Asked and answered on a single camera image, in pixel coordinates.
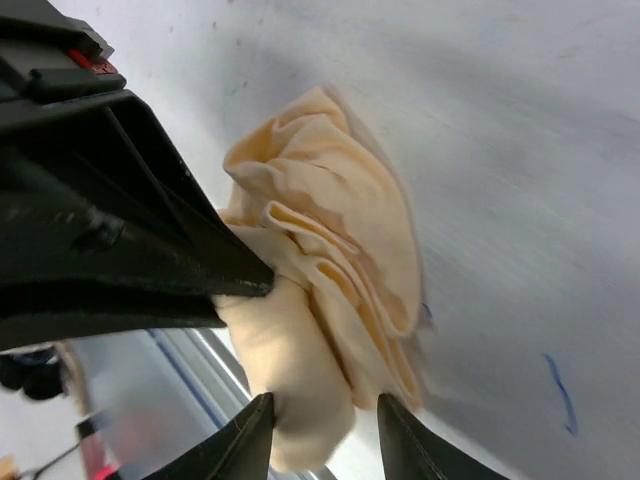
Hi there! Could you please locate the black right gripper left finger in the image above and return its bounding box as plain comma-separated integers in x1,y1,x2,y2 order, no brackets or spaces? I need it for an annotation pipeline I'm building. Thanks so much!
114,393,275,479

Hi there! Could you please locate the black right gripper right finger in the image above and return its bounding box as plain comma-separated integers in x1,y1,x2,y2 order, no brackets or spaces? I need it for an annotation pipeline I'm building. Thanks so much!
377,393,507,480

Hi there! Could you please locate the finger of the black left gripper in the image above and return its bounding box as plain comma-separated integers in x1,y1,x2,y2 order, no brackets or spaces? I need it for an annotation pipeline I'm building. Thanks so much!
1,91,274,297
1,149,225,350

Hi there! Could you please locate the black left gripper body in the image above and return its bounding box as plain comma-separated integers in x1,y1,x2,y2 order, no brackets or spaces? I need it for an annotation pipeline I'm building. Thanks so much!
1,1,126,135

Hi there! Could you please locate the cream beige underwear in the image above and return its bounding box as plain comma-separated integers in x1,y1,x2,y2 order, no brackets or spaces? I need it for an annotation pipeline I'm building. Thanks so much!
214,87,423,472

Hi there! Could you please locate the aluminium mounting rail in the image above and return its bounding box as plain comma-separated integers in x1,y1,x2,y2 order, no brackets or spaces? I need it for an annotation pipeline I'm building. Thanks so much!
70,330,250,479

